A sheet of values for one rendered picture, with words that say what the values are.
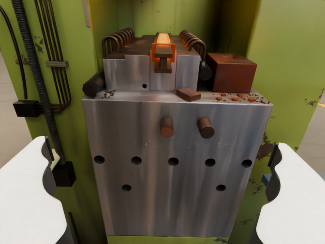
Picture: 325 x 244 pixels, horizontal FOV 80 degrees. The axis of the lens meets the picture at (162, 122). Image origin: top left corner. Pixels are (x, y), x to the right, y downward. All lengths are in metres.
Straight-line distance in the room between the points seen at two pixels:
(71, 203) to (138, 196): 0.47
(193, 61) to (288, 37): 0.30
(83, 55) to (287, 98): 0.60
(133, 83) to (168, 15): 0.50
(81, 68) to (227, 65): 0.39
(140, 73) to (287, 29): 0.40
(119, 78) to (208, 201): 0.39
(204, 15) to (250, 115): 0.57
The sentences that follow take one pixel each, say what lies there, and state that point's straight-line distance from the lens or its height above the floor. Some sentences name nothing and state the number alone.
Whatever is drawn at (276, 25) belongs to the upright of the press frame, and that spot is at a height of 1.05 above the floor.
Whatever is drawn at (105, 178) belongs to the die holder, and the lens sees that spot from 0.52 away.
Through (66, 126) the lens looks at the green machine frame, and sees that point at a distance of 0.72.
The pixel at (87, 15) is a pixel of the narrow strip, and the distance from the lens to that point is 0.58.
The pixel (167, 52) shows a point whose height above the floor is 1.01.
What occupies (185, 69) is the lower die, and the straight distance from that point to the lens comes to 0.43.
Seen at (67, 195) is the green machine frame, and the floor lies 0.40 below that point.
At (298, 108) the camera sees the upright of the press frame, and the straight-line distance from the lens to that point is 0.74.
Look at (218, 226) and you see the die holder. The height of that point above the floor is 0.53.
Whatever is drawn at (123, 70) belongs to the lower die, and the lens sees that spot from 0.43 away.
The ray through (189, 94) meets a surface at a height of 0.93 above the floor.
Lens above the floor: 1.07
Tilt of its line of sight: 29 degrees down
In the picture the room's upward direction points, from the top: 2 degrees clockwise
